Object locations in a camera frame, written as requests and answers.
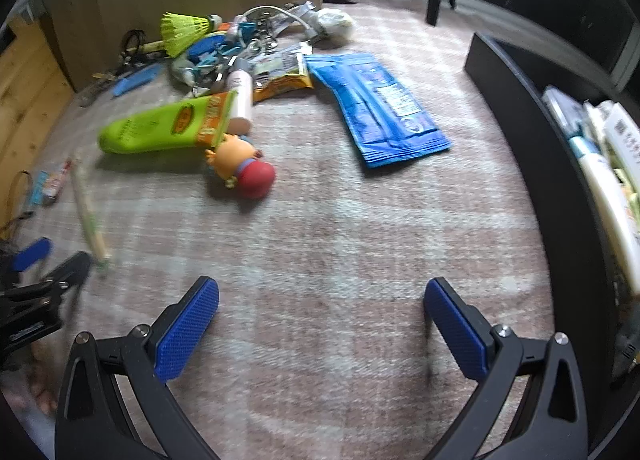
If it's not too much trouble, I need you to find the person's left hand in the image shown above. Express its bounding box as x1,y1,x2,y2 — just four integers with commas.
27,340,60,416

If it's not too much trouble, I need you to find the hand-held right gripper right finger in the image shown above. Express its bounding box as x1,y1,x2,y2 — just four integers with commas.
424,277,588,460

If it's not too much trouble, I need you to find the white printed box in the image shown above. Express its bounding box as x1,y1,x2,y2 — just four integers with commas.
585,100,640,181

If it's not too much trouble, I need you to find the blue plastic piece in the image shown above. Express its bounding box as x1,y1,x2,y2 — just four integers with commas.
112,64,165,97

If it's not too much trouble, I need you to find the light wood panel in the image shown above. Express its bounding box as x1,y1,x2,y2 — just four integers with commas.
0,15,76,201

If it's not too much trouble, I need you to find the wooden cabinet panel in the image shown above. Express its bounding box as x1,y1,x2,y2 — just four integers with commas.
45,0,322,91

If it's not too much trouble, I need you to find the small white cosmetic bottle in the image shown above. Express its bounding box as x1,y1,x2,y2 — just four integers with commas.
226,69,255,135

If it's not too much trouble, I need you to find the yellow-green shuttlecock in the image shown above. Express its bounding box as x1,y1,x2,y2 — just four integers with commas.
160,12,223,59

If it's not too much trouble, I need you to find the orange snack packet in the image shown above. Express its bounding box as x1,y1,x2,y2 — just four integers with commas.
248,51,315,103

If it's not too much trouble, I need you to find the white cosmetic tube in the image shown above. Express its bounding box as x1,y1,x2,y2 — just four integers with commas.
570,135,640,298

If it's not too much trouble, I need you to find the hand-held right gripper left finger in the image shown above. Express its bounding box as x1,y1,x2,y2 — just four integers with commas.
54,276,221,460

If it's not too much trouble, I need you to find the toy figure with red hat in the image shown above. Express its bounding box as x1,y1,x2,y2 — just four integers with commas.
204,131,278,201

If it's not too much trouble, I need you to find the blue foil packet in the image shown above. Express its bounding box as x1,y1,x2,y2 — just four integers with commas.
304,53,452,170

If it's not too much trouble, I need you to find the small colourful packet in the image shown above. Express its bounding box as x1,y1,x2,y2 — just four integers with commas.
29,160,73,207

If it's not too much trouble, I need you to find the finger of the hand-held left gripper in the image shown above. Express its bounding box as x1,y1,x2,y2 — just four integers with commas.
0,237,54,291
36,251,94,302

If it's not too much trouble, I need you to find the white round object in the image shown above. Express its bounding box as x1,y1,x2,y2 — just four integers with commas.
309,9,355,45

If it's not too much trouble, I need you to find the black storage box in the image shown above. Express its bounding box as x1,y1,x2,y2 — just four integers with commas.
464,31,640,460

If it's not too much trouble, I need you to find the heap of clips and keyrings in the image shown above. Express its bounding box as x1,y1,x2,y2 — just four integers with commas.
170,15,281,93

